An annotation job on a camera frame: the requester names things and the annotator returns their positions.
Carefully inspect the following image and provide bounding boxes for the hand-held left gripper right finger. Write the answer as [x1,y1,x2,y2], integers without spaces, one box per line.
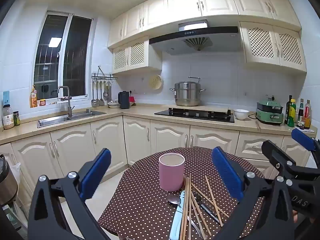
[212,147,294,240]

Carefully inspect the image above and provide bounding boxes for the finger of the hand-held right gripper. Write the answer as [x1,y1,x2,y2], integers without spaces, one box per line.
[291,129,320,153]
[261,140,298,178]

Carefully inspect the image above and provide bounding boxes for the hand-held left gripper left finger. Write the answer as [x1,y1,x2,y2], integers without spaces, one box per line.
[28,148,112,240]

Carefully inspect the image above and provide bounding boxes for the black handled metal utensil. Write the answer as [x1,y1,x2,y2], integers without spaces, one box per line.
[192,192,220,218]

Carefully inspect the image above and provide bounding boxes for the pile of wooden chopsticks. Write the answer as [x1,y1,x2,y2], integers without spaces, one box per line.
[180,174,230,240]

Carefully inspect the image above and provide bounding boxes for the pink cup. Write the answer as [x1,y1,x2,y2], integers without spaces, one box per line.
[159,154,186,192]

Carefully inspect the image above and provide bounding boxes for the light blue utensil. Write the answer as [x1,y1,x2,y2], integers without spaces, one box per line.
[169,190,186,240]

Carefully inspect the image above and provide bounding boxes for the green bottle yellow cap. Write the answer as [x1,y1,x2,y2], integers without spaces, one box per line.
[287,99,297,128]

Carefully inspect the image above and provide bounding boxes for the dark sauce bottle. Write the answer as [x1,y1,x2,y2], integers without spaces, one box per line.
[297,98,304,123]

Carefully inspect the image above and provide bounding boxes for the dark olive oil bottle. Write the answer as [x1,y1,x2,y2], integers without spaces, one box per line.
[285,95,293,125]

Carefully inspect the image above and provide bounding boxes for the cream lower kitchen cabinets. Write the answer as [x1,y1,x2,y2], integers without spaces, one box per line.
[0,115,313,205]

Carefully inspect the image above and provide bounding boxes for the green electric cooker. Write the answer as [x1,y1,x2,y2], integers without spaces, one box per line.
[255,96,284,126]

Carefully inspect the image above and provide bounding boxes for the brown polka dot tablecloth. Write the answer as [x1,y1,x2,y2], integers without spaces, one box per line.
[97,146,265,240]

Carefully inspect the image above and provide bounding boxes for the white bowl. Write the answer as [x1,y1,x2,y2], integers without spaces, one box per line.
[233,109,250,121]

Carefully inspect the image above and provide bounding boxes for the stainless steel sink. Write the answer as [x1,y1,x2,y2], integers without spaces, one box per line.
[37,109,107,128]

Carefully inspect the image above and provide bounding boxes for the black gas stove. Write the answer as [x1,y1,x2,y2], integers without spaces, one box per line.
[154,107,235,124]

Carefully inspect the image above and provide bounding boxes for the metal kitchen faucet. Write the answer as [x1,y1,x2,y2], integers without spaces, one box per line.
[57,86,75,117]

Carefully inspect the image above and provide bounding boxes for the black electric kettle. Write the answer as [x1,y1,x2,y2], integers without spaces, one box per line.
[118,91,131,110]

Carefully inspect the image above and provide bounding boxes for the white plastic bag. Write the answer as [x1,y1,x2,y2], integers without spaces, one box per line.
[11,162,22,183]

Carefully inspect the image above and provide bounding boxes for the stainless steel steamer pot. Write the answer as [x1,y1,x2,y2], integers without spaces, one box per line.
[170,77,206,107]

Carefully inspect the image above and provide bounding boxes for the stainless steel appliance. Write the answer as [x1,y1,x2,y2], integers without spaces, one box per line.
[0,154,19,206]

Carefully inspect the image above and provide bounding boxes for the orange dish soap bottle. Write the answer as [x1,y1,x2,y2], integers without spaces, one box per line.
[30,85,38,108]

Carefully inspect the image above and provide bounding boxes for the large cream lattice cabinet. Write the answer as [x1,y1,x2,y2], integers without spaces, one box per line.
[239,21,308,74]

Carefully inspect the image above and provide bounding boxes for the large glass jar dark lid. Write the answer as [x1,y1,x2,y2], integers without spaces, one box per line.
[2,104,14,130]

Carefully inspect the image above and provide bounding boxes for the dark kitchen window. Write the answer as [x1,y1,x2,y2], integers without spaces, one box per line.
[33,11,95,101]

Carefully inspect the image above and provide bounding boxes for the small cream lattice cabinet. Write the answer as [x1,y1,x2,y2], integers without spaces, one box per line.
[112,36,163,75]

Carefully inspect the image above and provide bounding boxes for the range hood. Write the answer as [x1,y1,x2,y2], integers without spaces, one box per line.
[149,19,242,56]

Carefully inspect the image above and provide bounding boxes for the cream upper cabinet row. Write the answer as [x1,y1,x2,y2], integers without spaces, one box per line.
[107,0,302,48]

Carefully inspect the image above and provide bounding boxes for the metal ladle cream handle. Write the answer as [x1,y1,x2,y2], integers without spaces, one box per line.
[91,81,98,107]

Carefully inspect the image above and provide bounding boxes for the metal spatula cream handle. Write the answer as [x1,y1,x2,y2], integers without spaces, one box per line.
[99,81,106,106]

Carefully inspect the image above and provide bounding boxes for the metal skimmer cream handle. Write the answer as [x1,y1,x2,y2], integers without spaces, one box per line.
[103,81,112,103]

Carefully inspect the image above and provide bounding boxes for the metal wall utensil rack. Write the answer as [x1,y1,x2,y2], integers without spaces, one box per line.
[91,65,118,82]

